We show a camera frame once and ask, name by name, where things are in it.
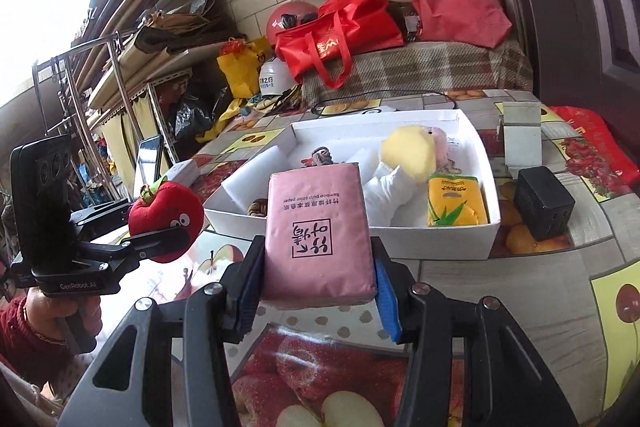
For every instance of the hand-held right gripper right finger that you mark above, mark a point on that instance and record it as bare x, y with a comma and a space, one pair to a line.
387, 304

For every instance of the pink plush toy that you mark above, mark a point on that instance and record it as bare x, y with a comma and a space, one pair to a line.
441, 144

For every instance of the person's left hand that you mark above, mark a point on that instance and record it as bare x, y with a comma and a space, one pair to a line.
47, 312

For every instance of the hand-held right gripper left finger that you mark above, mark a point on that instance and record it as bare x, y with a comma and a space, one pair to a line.
249, 289

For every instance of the pink tissue pack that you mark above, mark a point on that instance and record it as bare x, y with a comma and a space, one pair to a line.
320, 237

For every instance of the white helmet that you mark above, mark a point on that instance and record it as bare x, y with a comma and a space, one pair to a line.
275, 77

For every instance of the white cloth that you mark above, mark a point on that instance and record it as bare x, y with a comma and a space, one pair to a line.
395, 199

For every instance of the small white charger box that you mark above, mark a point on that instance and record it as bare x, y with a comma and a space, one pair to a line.
181, 173

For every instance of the black plastic bag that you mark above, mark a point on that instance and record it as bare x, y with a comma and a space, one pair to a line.
192, 112

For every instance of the plaid blanket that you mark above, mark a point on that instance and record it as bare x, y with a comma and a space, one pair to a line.
425, 69

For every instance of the metal shelf rack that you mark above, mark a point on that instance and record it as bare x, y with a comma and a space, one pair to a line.
100, 97

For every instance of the red tote bag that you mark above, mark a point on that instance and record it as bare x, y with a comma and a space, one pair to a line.
335, 37

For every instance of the black adapter box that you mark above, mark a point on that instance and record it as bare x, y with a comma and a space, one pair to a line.
545, 204

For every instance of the small white carton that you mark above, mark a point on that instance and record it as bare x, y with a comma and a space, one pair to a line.
521, 132

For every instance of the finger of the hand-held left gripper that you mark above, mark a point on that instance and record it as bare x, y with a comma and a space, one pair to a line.
102, 213
155, 242

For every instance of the yellow plush toy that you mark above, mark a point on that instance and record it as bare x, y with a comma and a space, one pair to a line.
407, 152

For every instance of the red printed packet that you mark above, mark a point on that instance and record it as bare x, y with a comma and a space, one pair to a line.
595, 142

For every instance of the red helmet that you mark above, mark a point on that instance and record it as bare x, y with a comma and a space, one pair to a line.
287, 19

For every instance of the person's left forearm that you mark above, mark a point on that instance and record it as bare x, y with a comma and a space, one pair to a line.
22, 347

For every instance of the white cardboard box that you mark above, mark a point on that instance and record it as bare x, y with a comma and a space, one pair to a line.
350, 132

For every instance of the yellow tissue pack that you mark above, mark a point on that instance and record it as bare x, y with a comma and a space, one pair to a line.
456, 202

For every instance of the yellow shopping bag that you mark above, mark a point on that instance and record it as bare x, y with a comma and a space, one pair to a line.
240, 67

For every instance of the red plush strawberry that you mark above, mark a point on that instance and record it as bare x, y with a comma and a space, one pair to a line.
167, 219

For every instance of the smartphone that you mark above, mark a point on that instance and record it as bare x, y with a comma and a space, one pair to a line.
147, 164

